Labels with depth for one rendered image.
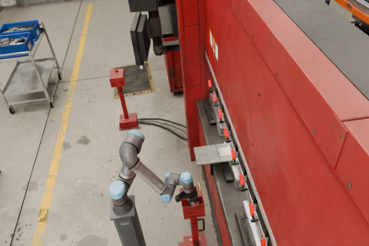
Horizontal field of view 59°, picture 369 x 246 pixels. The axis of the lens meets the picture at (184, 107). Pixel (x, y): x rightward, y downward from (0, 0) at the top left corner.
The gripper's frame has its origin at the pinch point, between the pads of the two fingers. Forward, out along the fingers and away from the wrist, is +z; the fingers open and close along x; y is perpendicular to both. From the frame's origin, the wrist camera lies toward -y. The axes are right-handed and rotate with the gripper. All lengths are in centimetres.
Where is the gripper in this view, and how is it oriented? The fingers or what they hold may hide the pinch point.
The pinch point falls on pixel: (190, 206)
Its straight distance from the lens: 250.5
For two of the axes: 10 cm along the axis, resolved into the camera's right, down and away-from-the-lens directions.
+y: 9.8, -2.1, 0.1
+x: -1.4, -6.1, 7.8
